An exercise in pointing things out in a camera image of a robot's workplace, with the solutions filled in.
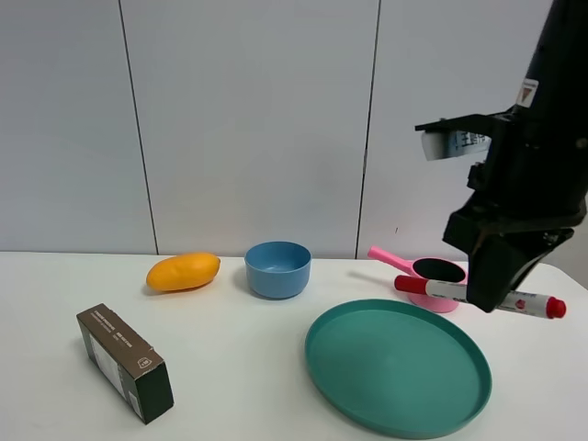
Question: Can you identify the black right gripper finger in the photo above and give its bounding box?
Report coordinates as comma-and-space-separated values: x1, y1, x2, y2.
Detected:
467, 233, 559, 312

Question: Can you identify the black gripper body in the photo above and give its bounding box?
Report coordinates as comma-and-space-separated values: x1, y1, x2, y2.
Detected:
444, 109, 587, 251

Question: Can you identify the red white marker pen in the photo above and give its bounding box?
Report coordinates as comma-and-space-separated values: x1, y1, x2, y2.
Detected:
394, 275, 567, 319

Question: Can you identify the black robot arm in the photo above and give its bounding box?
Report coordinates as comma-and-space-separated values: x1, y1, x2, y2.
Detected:
442, 1, 587, 312

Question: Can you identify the pink saucepan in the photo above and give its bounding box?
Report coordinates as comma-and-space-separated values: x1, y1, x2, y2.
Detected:
367, 246, 467, 313

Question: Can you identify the green round plate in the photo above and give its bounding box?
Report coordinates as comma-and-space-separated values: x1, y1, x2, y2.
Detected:
304, 299, 492, 440

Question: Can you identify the blue bowl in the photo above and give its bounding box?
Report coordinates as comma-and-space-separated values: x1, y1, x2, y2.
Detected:
244, 241, 312, 300

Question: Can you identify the yellow mango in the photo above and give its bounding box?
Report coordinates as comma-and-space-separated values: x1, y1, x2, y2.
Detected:
146, 253, 221, 292

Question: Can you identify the brown cardboard box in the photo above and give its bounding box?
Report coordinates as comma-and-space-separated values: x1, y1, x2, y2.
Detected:
76, 303, 175, 424

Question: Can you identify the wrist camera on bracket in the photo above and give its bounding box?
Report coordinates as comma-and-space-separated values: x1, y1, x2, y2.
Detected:
414, 114, 496, 162

